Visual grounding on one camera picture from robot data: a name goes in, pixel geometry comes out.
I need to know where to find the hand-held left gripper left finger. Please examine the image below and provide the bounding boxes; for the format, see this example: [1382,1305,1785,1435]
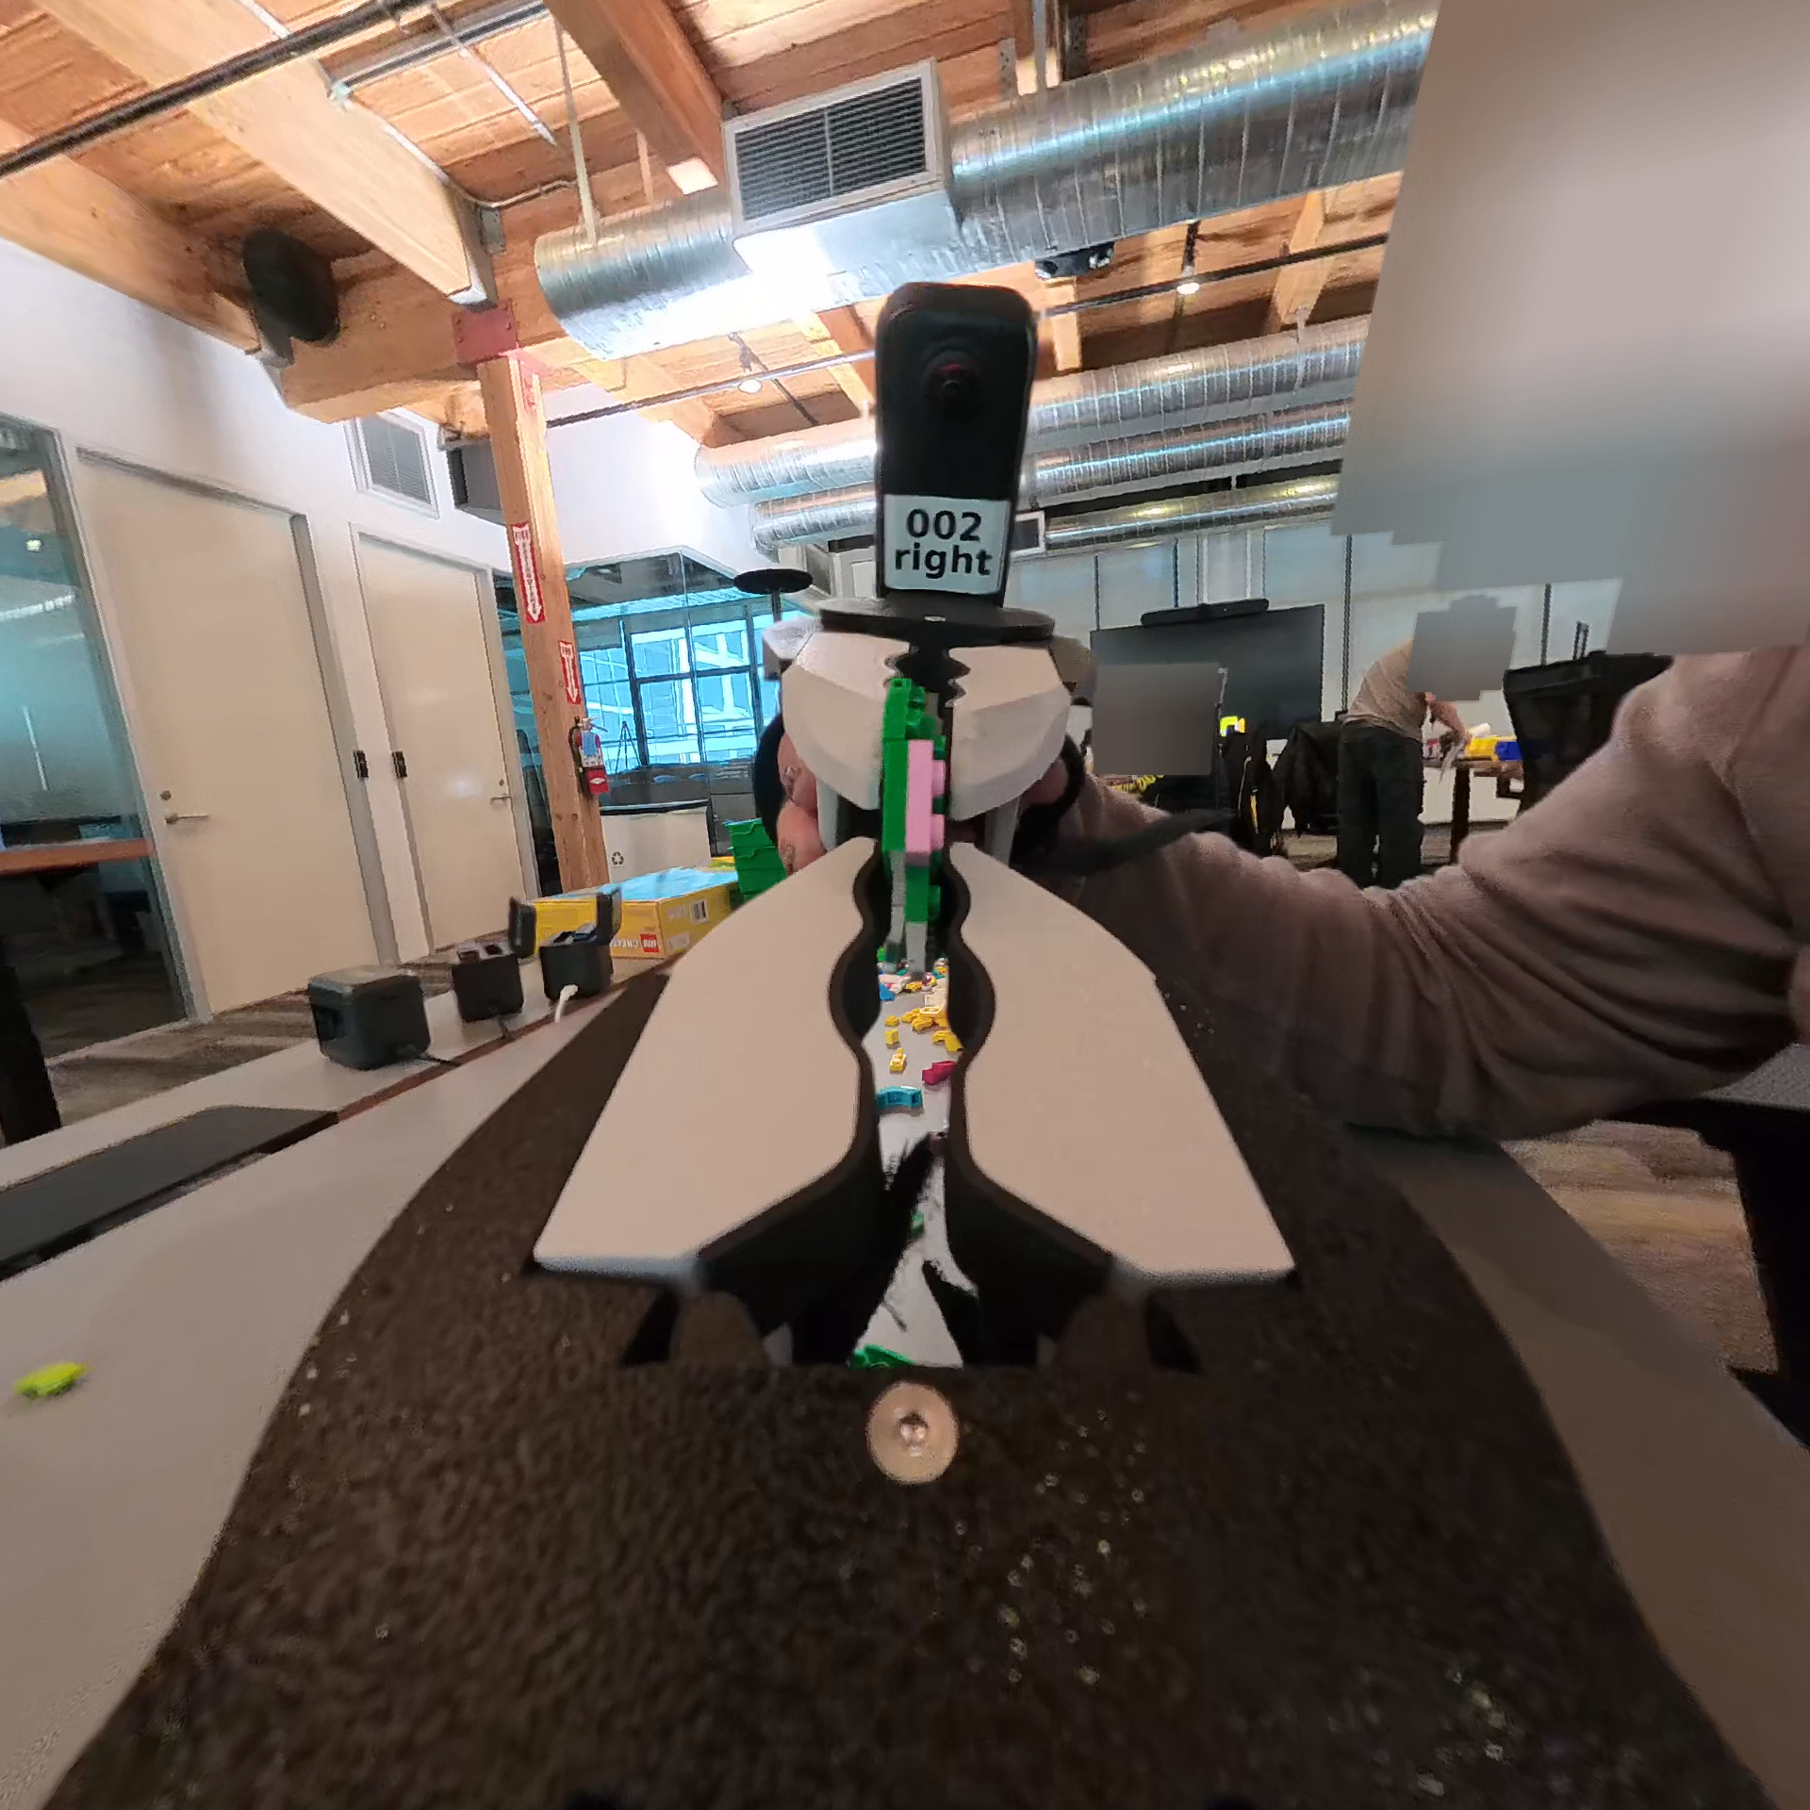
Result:
[532,834,885,1296]

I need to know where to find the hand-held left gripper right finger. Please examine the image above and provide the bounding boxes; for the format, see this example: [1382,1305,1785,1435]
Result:
[940,843,1297,1296]

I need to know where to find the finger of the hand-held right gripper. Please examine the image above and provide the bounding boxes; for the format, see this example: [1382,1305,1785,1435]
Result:
[926,640,1077,825]
[780,631,908,818]

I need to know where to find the green and pink lego assembly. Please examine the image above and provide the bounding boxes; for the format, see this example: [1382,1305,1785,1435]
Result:
[878,677,953,979]

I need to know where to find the person's right forearm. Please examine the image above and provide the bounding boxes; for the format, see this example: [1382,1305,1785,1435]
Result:
[1047,643,1810,1140]

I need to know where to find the yellow lego box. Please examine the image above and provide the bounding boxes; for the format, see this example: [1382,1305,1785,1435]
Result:
[534,867,744,964]

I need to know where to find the pile of mixed lego pieces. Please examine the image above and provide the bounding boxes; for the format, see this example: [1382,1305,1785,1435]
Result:
[878,955,969,1118]

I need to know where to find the person's right hand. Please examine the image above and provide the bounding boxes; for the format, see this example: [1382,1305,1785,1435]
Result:
[775,757,839,874]

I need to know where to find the black charger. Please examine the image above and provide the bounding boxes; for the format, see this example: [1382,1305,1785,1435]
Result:
[450,897,540,1023]
[541,891,626,1005]

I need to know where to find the white recycling bin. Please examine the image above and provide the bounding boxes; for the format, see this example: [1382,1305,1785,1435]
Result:
[601,803,714,892]

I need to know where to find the narrow silver air ducts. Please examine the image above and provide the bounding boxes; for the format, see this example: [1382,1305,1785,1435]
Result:
[694,317,1372,553]

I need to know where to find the grey air vent grille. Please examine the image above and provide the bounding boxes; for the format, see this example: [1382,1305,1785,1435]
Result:
[725,61,951,236]

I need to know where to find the black power box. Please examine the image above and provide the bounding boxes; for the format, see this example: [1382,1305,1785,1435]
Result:
[309,966,433,1071]

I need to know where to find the white door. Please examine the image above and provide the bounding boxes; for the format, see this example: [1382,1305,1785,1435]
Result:
[78,453,377,1012]
[354,534,540,952]

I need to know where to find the black desk mat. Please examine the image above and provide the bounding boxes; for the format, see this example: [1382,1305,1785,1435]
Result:
[0,1105,341,1275]

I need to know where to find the glass partition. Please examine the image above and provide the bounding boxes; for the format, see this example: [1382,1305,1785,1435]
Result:
[0,416,193,1055]

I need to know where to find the black wall screen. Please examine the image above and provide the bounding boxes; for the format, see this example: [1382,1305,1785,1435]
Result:
[1089,605,1328,781]

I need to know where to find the wooden support post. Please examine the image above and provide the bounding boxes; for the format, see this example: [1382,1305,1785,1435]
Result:
[474,354,610,892]

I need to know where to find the large silver air duct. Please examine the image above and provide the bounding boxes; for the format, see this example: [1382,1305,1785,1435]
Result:
[534,0,1438,356]

